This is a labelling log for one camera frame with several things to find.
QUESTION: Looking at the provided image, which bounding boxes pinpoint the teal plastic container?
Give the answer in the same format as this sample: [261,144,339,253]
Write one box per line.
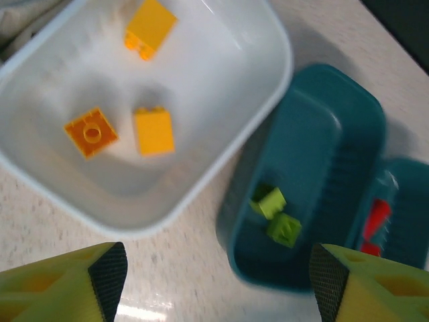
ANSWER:
[345,157,429,271]
[216,63,386,294]

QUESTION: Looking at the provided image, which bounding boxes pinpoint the red square lego brick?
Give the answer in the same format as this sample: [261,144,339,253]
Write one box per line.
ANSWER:
[360,241,383,258]

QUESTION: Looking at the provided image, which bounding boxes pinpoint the white plastic container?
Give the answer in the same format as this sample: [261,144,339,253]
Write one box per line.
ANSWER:
[0,0,294,239]

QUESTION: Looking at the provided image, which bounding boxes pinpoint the green square lego brick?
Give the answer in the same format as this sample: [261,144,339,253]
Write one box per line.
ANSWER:
[266,214,302,248]
[249,183,288,221]

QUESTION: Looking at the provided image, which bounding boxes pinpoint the yellow square lego brick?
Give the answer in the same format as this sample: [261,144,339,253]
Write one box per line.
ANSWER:
[133,106,176,158]

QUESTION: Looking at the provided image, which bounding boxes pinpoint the red long lego brick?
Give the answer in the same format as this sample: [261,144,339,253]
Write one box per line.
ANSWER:
[363,198,392,242]

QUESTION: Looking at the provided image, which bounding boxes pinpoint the orange square lego brick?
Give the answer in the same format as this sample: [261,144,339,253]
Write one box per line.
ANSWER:
[63,106,120,160]

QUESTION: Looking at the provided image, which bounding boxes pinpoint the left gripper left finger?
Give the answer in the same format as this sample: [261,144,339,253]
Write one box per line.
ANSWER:
[0,241,129,322]

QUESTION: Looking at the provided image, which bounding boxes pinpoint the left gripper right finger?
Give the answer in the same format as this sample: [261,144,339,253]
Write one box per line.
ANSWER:
[308,243,429,322]

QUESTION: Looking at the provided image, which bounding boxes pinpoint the orange-yellow lego brick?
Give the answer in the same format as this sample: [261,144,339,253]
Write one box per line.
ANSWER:
[123,0,178,61]

